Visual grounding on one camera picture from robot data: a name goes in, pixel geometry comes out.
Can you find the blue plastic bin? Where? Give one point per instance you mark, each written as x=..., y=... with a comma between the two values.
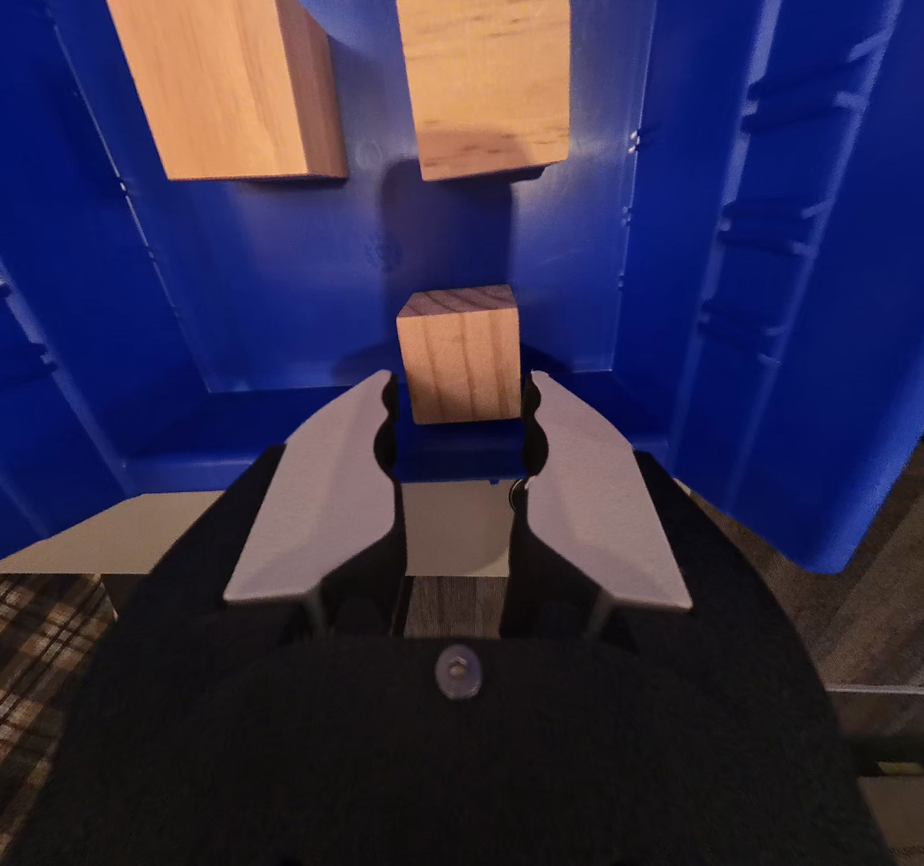
x=289, y=259

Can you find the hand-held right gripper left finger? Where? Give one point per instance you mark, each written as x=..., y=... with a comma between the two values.
x=317, y=512

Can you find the wooden cube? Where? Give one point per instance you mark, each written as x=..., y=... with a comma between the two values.
x=209, y=79
x=458, y=368
x=483, y=64

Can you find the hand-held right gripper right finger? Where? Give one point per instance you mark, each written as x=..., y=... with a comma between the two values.
x=599, y=519

